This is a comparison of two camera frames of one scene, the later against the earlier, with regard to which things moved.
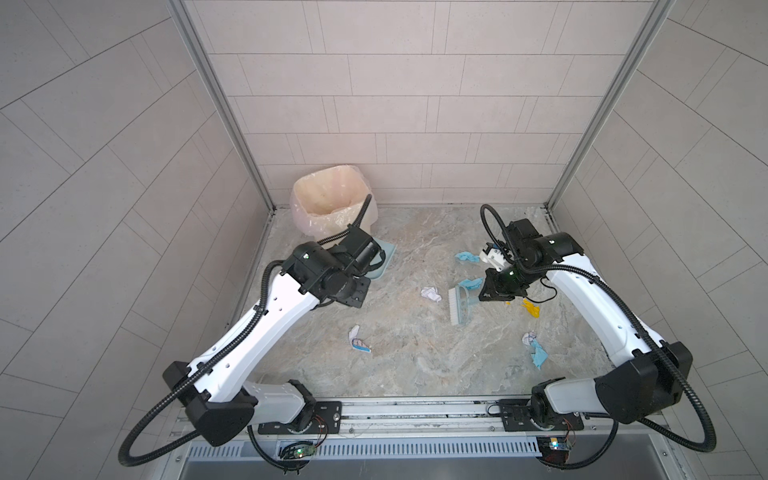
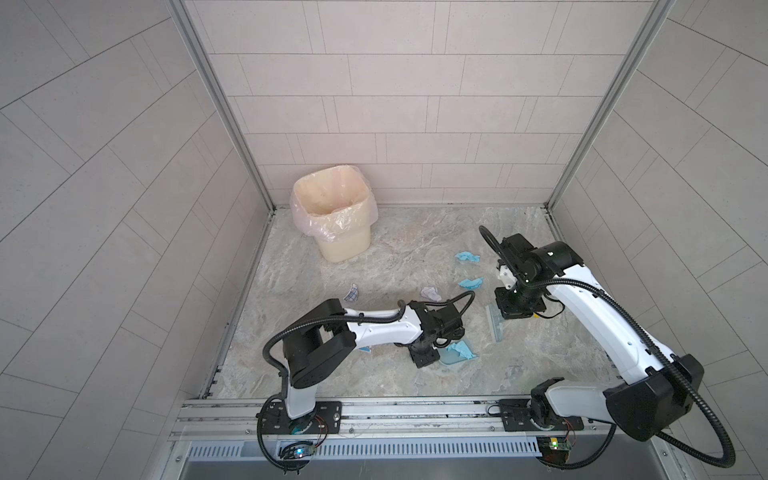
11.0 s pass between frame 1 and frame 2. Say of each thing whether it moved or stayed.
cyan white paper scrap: moved
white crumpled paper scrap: stayed
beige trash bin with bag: stayed
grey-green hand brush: moved
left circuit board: stayed
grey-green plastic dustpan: moved
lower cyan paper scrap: stayed
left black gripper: moved
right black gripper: moved
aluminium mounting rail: stayed
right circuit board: stayed
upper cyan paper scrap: stayed
